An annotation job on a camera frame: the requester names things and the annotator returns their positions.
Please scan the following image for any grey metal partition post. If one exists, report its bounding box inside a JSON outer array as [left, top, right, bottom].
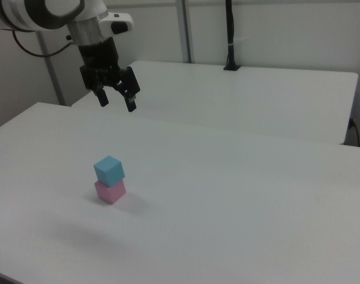
[[176, 0, 195, 63], [34, 31, 67, 106]]

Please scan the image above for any pink cube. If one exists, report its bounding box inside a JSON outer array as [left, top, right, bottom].
[[93, 180, 127, 205]]

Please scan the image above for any white side table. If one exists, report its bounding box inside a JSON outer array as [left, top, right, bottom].
[[70, 60, 359, 146]]

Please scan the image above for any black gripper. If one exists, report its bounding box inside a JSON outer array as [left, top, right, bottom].
[[78, 37, 141, 113]]

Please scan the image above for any black floor cable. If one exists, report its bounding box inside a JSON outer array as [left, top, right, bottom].
[[348, 118, 360, 146]]

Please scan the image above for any black camera pole with base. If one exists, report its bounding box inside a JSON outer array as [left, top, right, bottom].
[[223, 0, 242, 72]]

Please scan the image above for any blue cube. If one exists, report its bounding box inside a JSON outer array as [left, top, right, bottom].
[[93, 155, 127, 188]]

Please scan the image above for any thin dark arm cable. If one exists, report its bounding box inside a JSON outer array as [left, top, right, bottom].
[[11, 29, 74, 58]]

